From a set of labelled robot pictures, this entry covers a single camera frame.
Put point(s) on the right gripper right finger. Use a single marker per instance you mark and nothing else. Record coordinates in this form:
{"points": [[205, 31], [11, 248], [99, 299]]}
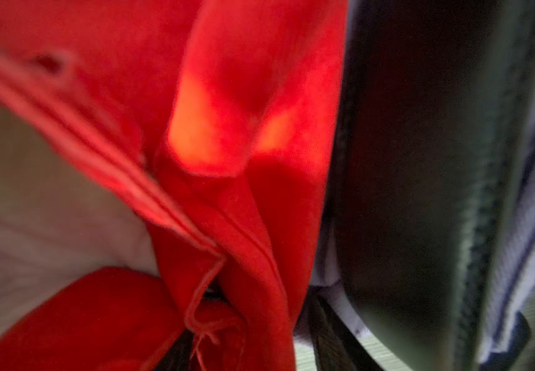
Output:
{"points": [[336, 347]]}

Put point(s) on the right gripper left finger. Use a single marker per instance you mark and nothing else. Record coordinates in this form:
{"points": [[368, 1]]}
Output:
{"points": [[177, 358]]}

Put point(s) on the red trousers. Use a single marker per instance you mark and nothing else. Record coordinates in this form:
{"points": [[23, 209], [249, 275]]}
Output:
{"points": [[163, 168]]}

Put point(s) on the black belt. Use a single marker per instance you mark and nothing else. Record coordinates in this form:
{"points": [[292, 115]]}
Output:
{"points": [[435, 102]]}

